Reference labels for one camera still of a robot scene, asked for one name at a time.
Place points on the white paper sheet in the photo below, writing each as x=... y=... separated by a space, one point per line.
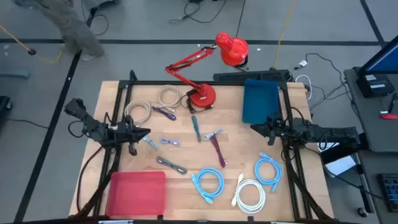
x=340 y=165

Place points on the black computer monitor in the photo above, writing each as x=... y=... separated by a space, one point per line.
x=385 y=59

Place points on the person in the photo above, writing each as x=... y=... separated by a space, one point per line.
x=74 y=31

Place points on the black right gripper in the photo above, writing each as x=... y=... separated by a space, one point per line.
x=280 y=130

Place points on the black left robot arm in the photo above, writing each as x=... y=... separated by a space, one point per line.
x=93 y=127

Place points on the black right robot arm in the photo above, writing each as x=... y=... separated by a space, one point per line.
x=326 y=133

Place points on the grey side desk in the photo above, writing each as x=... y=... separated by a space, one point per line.
x=367 y=124

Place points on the black power strip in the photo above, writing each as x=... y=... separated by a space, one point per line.
x=248 y=75

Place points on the black caster wheel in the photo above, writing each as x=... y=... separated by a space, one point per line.
x=362 y=212

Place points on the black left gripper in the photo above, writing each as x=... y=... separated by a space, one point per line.
x=127 y=133

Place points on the blue plastic bin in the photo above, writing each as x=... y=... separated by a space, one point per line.
x=259 y=101

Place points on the red tool on desk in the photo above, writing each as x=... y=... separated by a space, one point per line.
x=390 y=116

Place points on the white charger plug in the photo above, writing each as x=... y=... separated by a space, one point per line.
x=303 y=63

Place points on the pink plastic bin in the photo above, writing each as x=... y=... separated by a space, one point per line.
x=136 y=194

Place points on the grey flat floor object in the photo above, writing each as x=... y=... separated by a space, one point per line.
x=14 y=74

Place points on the black keyboard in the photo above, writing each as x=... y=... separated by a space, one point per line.
x=390 y=191

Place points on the red desk lamp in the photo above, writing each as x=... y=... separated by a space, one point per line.
x=203 y=96

